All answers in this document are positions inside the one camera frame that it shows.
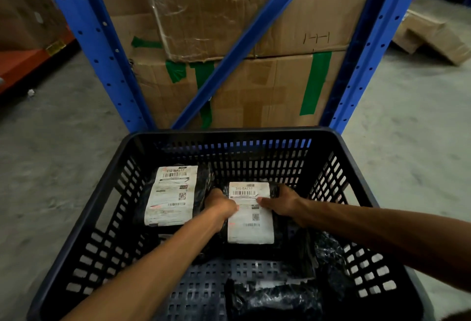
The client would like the person's right hand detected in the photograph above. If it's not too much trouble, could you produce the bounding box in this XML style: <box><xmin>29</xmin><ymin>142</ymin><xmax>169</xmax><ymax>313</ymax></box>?
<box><xmin>256</xmin><ymin>184</ymin><xmax>310</xmax><ymax>228</ymax></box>

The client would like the person's left hand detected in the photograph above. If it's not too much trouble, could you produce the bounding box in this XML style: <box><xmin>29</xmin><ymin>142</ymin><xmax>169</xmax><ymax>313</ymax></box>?
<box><xmin>203</xmin><ymin>188</ymin><xmax>239</xmax><ymax>233</ymax></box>

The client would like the black parcel with white label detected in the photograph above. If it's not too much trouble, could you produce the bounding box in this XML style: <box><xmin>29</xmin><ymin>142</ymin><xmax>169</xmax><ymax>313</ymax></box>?
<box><xmin>133</xmin><ymin>163</ymin><xmax>215</xmax><ymax>228</ymax></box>
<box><xmin>217</xmin><ymin>181</ymin><xmax>291</xmax><ymax>255</ymax></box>

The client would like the person's right forearm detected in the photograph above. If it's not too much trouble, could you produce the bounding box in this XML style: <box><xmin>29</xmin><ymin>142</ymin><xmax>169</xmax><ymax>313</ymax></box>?
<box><xmin>300</xmin><ymin>199</ymin><xmax>471</xmax><ymax>293</ymax></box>

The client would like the person's left forearm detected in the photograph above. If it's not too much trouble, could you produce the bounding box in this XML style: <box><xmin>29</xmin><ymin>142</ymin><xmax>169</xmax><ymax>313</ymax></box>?
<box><xmin>61</xmin><ymin>210</ymin><xmax>225</xmax><ymax>321</ymax></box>

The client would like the black plastic crate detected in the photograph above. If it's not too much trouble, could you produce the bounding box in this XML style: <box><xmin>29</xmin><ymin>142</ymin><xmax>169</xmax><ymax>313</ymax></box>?
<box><xmin>26</xmin><ymin>127</ymin><xmax>436</xmax><ymax>321</ymax></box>

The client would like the black wrapped parcel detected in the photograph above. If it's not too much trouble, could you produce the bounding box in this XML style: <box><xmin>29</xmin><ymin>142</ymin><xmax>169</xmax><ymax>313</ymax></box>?
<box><xmin>313</xmin><ymin>230</ymin><xmax>355</xmax><ymax>318</ymax></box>
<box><xmin>224</xmin><ymin>278</ymin><xmax>324</xmax><ymax>321</ymax></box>

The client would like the cardboard box with green tape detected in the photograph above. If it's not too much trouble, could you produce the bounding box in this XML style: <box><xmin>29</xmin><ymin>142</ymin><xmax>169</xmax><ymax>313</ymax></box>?
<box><xmin>131</xmin><ymin>50</ymin><xmax>346</xmax><ymax>131</ymax></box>

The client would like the large taped cardboard box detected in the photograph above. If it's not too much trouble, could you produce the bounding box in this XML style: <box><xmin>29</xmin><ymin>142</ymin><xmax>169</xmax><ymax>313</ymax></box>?
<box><xmin>88</xmin><ymin>0</ymin><xmax>379</xmax><ymax>64</ymax></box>

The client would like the flattened cardboard box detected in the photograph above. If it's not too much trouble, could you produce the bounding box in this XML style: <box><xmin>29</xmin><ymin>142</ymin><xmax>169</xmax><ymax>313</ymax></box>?
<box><xmin>392</xmin><ymin>9</ymin><xmax>471</xmax><ymax>67</ymax></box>

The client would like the orange shelf beam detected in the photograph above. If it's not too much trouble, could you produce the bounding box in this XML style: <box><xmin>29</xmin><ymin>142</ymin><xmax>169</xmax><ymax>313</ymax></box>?
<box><xmin>0</xmin><ymin>30</ymin><xmax>79</xmax><ymax>95</ymax></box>

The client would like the brown cardboard box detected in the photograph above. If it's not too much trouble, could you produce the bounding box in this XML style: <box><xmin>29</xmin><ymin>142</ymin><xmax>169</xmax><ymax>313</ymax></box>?
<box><xmin>0</xmin><ymin>0</ymin><xmax>68</xmax><ymax>52</ymax></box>

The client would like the blue metal rack frame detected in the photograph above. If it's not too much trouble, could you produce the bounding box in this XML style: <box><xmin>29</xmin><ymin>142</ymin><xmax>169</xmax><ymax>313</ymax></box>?
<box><xmin>35</xmin><ymin>0</ymin><xmax>431</xmax><ymax>135</ymax></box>

